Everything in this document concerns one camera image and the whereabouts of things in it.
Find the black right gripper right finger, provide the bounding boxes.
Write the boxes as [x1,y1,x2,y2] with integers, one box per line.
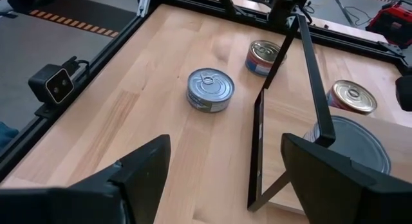
[280,133,387,224]

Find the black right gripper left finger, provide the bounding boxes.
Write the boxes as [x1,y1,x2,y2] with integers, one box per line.
[109,134,172,224]

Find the green label tuna can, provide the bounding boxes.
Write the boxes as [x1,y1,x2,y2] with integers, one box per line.
[303,115,392,176]

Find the blue red salmon can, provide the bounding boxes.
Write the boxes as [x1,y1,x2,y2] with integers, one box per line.
[326,79,378,116]
[245,39,287,77]

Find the green albacore pull-tab can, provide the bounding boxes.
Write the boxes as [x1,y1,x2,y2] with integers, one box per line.
[186,68,235,114]

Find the blue fabric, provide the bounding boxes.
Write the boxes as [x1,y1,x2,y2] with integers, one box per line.
[0,120,19,151]

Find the red tool case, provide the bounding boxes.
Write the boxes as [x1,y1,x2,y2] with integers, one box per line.
[366,0,412,50]

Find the black table-level camera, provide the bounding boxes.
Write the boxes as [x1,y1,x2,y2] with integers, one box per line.
[27,63,75,106]

